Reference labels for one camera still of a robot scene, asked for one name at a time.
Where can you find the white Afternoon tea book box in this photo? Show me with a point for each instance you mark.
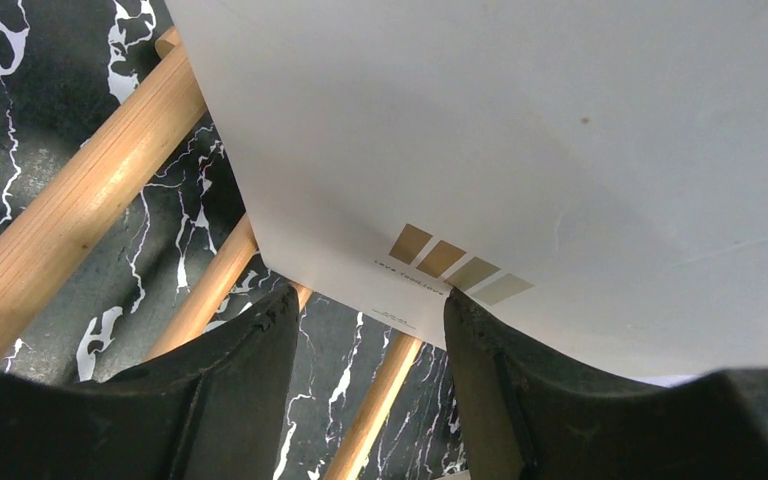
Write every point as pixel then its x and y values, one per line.
pixel 593 173

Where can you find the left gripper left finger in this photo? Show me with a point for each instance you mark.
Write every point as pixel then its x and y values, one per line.
pixel 212 408

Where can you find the wooden book rack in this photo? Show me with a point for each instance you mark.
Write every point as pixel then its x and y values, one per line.
pixel 46 244

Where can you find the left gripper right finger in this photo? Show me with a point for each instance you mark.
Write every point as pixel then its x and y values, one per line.
pixel 528 411

